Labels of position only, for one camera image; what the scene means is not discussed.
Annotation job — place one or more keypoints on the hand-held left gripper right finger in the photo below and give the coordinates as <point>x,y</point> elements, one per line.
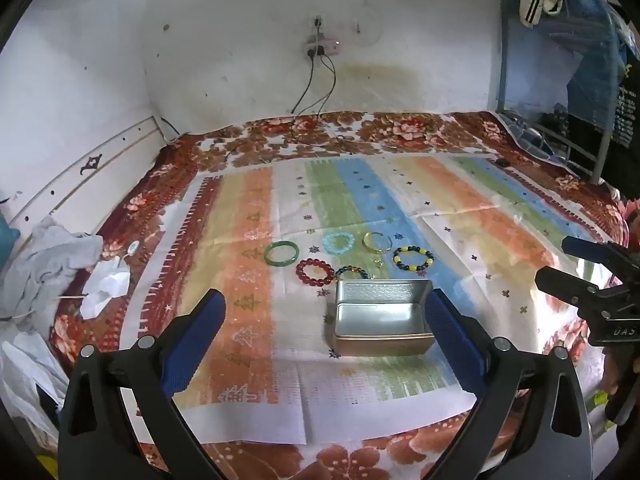
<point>455,345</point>

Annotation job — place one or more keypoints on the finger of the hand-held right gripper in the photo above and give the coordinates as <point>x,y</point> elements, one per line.
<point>562,282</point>
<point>577,246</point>

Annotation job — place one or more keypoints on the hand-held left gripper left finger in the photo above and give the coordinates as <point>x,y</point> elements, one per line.
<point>200,340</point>

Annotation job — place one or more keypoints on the silver metal tin box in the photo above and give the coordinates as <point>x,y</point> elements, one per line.
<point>380,317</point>

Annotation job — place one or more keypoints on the green jade bangle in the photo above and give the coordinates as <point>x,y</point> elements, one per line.
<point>267,255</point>

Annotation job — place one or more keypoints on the gold bangle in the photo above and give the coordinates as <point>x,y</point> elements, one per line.
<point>366,244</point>

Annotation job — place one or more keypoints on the striped pastel cloth mat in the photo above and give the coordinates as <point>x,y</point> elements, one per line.
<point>280,400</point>

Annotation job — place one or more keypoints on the white crumpled paper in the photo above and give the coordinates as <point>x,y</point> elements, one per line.
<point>107,285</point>

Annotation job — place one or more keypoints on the small white oval object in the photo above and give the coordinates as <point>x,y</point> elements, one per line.
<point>134,247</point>

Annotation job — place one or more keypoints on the black printed garment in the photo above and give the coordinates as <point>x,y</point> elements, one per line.
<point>625,120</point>

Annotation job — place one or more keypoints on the red floral blanket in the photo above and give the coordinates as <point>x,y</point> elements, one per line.
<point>350,460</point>

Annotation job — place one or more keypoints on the grey crumpled cloth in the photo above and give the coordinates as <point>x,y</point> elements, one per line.
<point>45,270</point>

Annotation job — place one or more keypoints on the white plastic bags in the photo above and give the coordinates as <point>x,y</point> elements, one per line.
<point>30,375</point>

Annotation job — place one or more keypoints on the white bed headboard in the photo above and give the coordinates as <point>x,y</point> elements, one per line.
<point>75,190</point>

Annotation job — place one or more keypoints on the blue hanging cloth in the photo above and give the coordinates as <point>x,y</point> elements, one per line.
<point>590,35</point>

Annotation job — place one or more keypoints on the teal object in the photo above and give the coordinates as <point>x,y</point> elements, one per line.
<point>6,232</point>

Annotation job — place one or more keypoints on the grey metal bed frame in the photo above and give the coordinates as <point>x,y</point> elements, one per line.
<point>502,60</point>

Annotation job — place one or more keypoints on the pink wall power strip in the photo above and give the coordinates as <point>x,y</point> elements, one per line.
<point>325,49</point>

